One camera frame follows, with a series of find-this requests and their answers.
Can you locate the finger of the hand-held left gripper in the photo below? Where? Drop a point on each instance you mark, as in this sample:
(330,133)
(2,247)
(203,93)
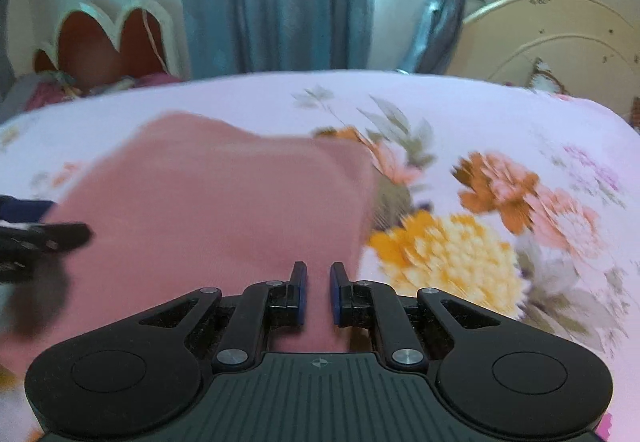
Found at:
(65,237)
(25,209)

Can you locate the floral bedsheet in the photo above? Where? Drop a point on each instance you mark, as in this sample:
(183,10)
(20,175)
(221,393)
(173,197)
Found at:
(475,121)

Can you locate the floral pillow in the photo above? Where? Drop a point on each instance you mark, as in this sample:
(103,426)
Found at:
(547,79)

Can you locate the cream curved headboard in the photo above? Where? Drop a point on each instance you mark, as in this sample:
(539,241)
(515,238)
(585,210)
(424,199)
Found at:
(575,31)

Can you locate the narrow blue-grey curtain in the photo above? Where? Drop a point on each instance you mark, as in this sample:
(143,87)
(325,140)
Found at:
(5,21)

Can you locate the pink crumpled cloth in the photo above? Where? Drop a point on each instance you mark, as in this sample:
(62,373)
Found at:
(45,94)

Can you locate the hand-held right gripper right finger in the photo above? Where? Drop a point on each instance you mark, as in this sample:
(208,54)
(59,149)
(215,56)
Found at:
(336,302)

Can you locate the pile of clothes and pillow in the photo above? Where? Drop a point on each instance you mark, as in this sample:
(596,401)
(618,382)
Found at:
(15,96)

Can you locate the pink knit sweater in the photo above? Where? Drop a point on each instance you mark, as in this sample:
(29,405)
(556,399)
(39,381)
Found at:
(200,202)

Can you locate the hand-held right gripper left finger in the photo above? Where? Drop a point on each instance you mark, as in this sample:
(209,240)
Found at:
(301,302)

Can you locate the colourful patterned cloth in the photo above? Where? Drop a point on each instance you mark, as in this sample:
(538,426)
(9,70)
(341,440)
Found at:
(65,81)

